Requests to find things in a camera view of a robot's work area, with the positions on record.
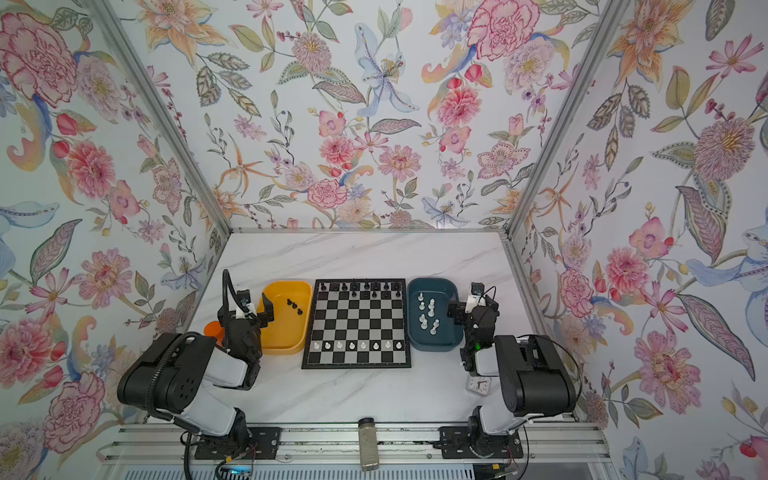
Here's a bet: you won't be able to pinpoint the black white chess board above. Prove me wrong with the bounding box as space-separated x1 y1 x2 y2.
302 278 412 370

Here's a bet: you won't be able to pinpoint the white chess pieces row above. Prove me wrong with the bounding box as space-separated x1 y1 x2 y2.
309 340 406 353

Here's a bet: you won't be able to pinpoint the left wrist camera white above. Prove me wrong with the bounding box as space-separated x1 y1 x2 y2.
235 289 252 319

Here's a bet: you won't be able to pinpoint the black pieces in yellow tray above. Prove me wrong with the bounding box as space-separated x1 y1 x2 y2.
286 299 303 316

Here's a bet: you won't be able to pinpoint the teal plastic tray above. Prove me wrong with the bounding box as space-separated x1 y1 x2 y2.
406 277 463 352

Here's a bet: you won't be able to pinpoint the black chess pieces row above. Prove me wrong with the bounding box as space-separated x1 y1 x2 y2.
316 280 404 300

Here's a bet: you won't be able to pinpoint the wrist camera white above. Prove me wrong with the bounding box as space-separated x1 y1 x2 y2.
235 289 252 319
464 282 486 314

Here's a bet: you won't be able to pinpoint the white pieces in teal tray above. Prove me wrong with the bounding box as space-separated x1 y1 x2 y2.
417 293 440 336

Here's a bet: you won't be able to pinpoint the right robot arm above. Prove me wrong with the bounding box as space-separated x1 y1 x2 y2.
440 297 580 459

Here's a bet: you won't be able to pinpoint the glass spice jar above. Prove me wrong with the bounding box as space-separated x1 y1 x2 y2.
358 417 380 471

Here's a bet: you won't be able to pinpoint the small white alarm clock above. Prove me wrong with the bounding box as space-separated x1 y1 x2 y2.
466 376 492 397

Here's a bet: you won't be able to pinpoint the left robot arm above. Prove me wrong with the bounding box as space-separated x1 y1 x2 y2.
117 290 275 457

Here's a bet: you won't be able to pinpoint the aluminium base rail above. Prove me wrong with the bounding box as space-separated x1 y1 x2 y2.
96 421 611 466

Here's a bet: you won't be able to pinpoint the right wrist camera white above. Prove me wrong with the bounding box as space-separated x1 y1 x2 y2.
464 282 486 314

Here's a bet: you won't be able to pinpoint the yellow plastic tray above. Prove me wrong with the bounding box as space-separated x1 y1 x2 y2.
261 280 312 355

